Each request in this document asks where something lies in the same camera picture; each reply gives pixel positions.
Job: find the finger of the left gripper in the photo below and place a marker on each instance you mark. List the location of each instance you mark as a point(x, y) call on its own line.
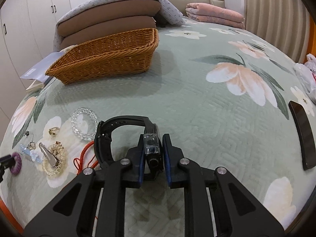
point(6, 162)

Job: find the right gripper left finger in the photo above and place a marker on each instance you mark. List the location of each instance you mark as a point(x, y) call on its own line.
point(93, 203)

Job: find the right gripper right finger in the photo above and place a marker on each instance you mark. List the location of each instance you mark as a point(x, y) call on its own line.
point(216, 203)

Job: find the light blue hair clip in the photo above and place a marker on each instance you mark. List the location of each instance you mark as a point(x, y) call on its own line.
point(33, 155)

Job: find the silver hair clip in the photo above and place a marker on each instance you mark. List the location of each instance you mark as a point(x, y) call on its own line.
point(51, 158)

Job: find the black smart watch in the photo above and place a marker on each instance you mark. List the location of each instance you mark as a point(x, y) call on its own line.
point(148, 153)

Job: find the white book under notebook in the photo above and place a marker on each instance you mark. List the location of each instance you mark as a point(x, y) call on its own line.
point(36, 84)

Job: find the blue notebook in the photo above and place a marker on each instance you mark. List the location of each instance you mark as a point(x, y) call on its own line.
point(38, 71)

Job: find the floral green bedspread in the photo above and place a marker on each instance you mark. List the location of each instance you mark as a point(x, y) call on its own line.
point(221, 93)

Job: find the black smartphone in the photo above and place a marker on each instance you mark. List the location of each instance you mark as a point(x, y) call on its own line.
point(305, 134)

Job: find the white wardrobe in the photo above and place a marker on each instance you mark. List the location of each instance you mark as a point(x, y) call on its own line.
point(27, 33)

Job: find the lower brown pillow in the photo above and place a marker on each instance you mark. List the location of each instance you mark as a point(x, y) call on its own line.
point(110, 27)

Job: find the brown pillow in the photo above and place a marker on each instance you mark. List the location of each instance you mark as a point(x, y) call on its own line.
point(106, 12)
point(110, 27)

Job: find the brown wicker basket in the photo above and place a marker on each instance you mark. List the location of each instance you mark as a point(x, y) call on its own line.
point(118, 54)

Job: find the white plastic bag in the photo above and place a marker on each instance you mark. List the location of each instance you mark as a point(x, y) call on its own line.
point(306, 75)

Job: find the upper brown pillow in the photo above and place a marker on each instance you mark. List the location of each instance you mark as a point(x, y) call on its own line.
point(106, 12)

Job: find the pink folded blanket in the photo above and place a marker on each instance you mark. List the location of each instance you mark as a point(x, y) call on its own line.
point(207, 13)

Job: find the beige curtain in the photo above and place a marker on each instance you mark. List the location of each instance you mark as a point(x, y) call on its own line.
point(283, 23)

